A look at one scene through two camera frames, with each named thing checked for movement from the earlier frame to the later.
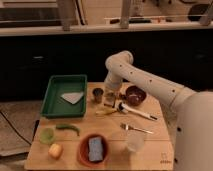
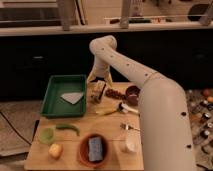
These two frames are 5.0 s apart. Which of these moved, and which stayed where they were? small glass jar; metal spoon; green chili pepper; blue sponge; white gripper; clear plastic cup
Moved: small glass jar; white gripper
Stayed: metal spoon; clear plastic cup; blue sponge; green chili pepper
